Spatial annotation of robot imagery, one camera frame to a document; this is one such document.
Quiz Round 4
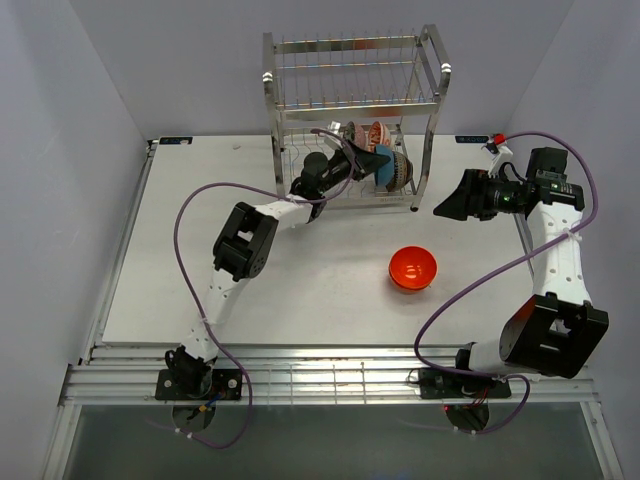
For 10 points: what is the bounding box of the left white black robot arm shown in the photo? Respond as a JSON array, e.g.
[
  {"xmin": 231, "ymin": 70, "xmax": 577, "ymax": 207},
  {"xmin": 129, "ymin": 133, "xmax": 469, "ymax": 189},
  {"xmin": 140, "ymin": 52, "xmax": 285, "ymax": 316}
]
[{"xmin": 165, "ymin": 140, "xmax": 394, "ymax": 400}]

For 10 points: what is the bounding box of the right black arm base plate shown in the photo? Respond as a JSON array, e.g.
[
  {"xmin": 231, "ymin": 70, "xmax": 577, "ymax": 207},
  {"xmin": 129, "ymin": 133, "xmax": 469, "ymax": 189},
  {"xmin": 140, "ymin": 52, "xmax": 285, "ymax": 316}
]
[{"xmin": 407, "ymin": 368, "xmax": 511, "ymax": 400}]

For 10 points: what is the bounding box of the orange plastic bowl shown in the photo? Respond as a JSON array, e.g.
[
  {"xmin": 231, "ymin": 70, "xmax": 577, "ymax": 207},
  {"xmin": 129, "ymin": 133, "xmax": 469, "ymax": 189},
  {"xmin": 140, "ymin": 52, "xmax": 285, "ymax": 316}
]
[{"xmin": 388, "ymin": 245, "xmax": 438, "ymax": 293}]

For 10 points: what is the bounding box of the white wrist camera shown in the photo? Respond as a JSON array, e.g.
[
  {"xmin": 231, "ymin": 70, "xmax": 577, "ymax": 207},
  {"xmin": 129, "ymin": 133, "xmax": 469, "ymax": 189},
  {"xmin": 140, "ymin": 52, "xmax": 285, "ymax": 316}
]
[
  {"xmin": 321, "ymin": 121, "xmax": 343, "ymax": 150},
  {"xmin": 484, "ymin": 134, "xmax": 513, "ymax": 177}
]

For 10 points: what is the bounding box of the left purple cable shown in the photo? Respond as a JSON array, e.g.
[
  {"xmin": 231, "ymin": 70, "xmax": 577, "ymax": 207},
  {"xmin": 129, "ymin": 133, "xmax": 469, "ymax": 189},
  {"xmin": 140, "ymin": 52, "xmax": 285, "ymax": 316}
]
[{"xmin": 173, "ymin": 128, "xmax": 361, "ymax": 449}]

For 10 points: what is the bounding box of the orange floral white bowl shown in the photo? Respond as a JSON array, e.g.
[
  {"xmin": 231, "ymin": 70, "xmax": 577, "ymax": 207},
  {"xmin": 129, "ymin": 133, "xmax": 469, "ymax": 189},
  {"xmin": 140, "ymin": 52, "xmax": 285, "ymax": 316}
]
[{"xmin": 367, "ymin": 121, "xmax": 392, "ymax": 152}]

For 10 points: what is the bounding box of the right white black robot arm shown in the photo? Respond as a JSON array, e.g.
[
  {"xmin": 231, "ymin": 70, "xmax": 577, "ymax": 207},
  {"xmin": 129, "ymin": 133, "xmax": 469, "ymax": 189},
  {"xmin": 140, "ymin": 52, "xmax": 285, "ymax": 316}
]
[{"xmin": 434, "ymin": 142, "xmax": 609, "ymax": 397}]

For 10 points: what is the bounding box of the brown bowl dark patterned rim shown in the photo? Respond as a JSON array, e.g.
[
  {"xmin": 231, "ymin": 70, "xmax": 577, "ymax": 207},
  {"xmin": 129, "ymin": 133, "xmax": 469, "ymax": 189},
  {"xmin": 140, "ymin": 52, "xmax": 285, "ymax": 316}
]
[{"xmin": 385, "ymin": 151, "xmax": 413, "ymax": 192}]

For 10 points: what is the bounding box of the grey leaf patterned bowl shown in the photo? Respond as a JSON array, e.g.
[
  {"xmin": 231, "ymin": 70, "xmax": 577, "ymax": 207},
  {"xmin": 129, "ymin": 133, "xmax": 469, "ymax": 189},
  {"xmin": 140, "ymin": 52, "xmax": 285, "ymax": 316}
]
[{"xmin": 342, "ymin": 121, "xmax": 368, "ymax": 150}]

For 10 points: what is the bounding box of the left blue table sticker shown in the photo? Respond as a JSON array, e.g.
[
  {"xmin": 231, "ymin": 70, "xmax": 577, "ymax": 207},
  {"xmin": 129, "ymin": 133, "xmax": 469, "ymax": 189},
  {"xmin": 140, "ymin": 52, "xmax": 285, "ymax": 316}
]
[{"xmin": 159, "ymin": 136, "xmax": 193, "ymax": 145}]

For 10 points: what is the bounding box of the blue table sticker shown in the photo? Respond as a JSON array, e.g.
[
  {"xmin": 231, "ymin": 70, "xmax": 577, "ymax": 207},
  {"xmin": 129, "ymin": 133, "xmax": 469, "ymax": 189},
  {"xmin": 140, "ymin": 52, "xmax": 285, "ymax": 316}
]
[
  {"xmin": 159, "ymin": 136, "xmax": 193, "ymax": 145},
  {"xmin": 454, "ymin": 135, "xmax": 490, "ymax": 144}
]

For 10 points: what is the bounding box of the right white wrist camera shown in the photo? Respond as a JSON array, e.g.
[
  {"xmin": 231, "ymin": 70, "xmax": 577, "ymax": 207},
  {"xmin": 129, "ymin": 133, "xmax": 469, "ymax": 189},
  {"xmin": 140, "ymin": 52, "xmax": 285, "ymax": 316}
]
[{"xmin": 484, "ymin": 134, "xmax": 513, "ymax": 177}]

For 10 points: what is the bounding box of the right blue table sticker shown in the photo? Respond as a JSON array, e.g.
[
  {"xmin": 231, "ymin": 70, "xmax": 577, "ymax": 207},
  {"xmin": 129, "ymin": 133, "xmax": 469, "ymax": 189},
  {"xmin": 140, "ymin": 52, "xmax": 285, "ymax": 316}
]
[{"xmin": 454, "ymin": 135, "xmax": 490, "ymax": 144}]

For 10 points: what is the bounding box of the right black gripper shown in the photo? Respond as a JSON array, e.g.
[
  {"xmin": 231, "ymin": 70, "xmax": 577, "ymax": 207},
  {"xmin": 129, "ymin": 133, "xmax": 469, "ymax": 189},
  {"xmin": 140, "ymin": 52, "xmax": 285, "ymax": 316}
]
[{"xmin": 433, "ymin": 169, "xmax": 525, "ymax": 222}]

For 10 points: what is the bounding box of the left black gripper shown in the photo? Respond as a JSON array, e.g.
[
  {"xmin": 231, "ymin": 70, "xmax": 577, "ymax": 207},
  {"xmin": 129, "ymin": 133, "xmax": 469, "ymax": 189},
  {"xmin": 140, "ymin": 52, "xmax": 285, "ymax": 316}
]
[{"xmin": 318, "ymin": 141, "xmax": 389, "ymax": 195}]

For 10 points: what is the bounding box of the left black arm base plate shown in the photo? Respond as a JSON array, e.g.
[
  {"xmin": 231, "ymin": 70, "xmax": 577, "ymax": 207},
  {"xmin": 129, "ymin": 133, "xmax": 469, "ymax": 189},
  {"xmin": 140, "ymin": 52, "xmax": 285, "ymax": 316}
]
[{"xmin": 154, "ymin": 369, "xmax": 243, "ymax": 401}]

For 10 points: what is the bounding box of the stainless steel dish rack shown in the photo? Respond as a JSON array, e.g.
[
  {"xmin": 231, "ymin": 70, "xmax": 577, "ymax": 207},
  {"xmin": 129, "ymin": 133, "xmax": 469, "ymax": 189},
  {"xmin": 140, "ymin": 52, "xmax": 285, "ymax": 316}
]
[{"xmin": 262, "ymin": 24, "xmax": 452, "ymax": 212}]

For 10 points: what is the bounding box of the blue ceramic bowl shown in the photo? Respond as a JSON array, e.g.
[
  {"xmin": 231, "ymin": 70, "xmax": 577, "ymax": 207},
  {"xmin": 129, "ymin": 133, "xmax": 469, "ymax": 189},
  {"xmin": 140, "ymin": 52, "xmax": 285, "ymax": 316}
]
[{"xmin": 374, "ymin": 144, "xmax": 395, "ymax": 188}]

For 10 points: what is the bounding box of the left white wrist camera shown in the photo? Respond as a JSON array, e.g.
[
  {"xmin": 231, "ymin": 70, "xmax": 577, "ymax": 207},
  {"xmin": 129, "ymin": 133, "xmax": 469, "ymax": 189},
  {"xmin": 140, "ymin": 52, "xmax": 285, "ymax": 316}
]
[{"xmin": 321, "ymin": 121, "xmax": 343, "ymax": 150}]

